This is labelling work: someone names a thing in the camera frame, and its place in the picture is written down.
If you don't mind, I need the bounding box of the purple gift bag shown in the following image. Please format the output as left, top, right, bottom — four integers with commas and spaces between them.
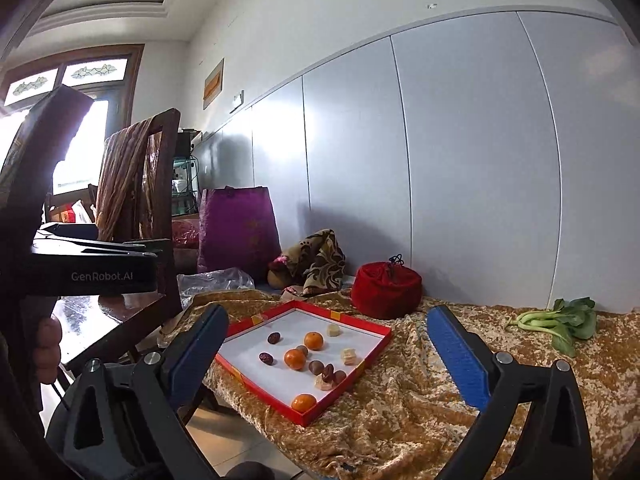
198, 186, 281, 284

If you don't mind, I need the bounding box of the clear plastic bag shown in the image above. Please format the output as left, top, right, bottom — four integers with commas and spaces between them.
177, 268, 255, 309

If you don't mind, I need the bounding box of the dark wooden chair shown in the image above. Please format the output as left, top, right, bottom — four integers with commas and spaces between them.
54, 108, 181, 376

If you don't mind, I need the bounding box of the framed wall picture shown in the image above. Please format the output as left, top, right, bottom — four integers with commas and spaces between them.
203, 58, 224, 110

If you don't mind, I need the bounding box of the striped brown scarf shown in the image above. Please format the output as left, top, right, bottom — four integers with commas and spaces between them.
96, 118, 153, 242

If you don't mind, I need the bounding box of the green bok choy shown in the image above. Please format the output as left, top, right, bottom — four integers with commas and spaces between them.
506, 297, 597, 358

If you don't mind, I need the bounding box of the red velvet pouch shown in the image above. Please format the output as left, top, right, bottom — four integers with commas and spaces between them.
350, 254, 423, 320

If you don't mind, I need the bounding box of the pale cut fruit chunk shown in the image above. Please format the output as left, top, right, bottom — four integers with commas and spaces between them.
326, 323, 342, 337

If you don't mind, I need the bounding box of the orange tangerine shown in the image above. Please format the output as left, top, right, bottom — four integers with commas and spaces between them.
291, 393, 317, 414
283, 348, 306, 370
304, 332, 324, 351

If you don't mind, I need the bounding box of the brown floral fabric bundle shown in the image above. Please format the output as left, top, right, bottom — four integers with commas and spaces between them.
267, 229, 346, 297

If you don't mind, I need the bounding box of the round brown longan fruit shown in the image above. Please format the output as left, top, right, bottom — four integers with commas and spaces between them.
308, 361, 324, 375

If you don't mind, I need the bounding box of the red white shallow box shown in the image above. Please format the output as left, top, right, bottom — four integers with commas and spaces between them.
216, 301, 392, 427

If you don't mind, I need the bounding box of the person's left hand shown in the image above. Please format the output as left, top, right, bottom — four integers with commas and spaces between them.
32, 315, 63, 385

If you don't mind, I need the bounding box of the red jujube date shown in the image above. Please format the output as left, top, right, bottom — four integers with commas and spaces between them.
321, 364, 335, 385
259, 352, 276, 365
267, 332, 281, 344

